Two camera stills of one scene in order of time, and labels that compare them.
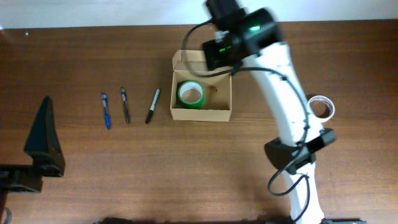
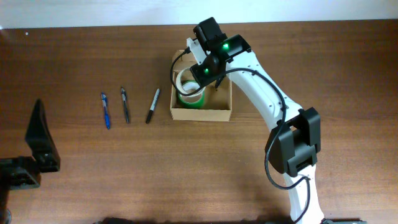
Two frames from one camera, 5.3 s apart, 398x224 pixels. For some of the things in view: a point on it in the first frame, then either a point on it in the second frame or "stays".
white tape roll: x=321 y=107 to x=178 y=85
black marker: x=154 y=102 stays
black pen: x=124 y=98 stays
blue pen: x=105 y=104 stays
